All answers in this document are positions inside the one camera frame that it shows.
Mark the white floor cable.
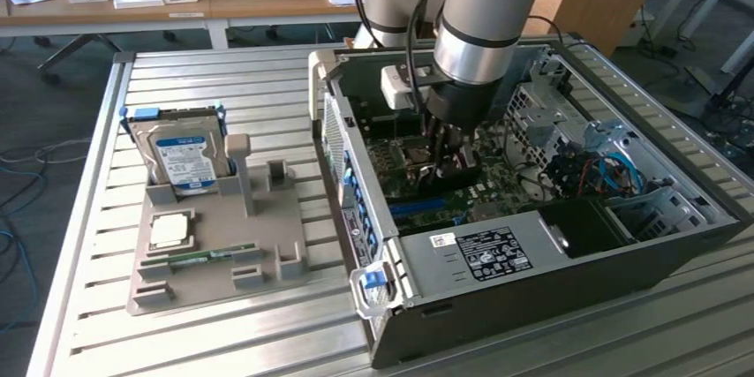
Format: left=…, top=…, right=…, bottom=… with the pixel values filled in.
left=0, top=136, right=94, bottom=164

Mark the green motherboard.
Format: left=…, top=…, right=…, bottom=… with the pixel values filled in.
left=362, top=116, right=558, bottom=235

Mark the red wire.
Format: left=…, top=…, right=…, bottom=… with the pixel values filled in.
left=578, top=158, right=598, bottom=192

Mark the metal drive cage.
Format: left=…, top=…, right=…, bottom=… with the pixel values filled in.
left=505, top=48, right=643, bottom=162

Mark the blue floor cable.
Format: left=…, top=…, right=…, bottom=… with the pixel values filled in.
left=0, top=164, right=43, bottom=334

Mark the blue expansion slot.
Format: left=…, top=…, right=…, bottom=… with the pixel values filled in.
left=387, top=197, right=447, bottom=219

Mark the open black PC case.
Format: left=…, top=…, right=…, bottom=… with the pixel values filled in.
left=307, top=32, right=745, bottom=370

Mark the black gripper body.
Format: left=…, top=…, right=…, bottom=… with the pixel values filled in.
left=425, top=79, right=502, bottom=124

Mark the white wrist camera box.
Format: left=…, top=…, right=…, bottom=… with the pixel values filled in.
left=379, top=65, right=438, bottom=109

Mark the grey parts rack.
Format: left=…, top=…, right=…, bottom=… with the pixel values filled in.
left=126, top=132, right=312, bottom=317

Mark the black plastic fan shroud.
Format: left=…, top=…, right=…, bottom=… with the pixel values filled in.
left=537, top=198, right=638, bottom=260

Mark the white desk frame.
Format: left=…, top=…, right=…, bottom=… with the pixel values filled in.
left=647, top=0, right=754, bottom=76

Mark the green RAM stick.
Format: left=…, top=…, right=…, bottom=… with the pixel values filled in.
left=140, top=243, right=259, bottom=268

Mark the black cable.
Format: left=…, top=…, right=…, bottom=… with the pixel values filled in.
left=526, top=16, right=561, bottom=41

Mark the grey power supply unit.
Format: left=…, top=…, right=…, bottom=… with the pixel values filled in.
left=398, top=210, right=571, bottom=299

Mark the hard disk in blue carrier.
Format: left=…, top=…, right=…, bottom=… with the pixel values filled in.
left=119, top=102, right=230, bottom=196

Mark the metal disk bay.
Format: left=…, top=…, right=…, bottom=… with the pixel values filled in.
left=603, top=185, right=709, bottom=241

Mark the silver CPU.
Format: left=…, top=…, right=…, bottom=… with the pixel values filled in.
left=150, top=214, right=191, bottom=248

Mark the black desk leg with caster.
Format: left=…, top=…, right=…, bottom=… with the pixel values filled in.
left=38, top=34, right=119, bottom=85

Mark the green GPU with black fan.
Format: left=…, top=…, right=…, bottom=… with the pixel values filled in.
left=418, top=163, right=482, bottom=196

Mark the blue wire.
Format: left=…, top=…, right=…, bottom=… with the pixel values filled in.
left=598, top=151, right=647, bottom=195

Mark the CPU socket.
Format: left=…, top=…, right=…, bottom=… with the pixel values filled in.
left=398, top=136, right=438, bottom=170

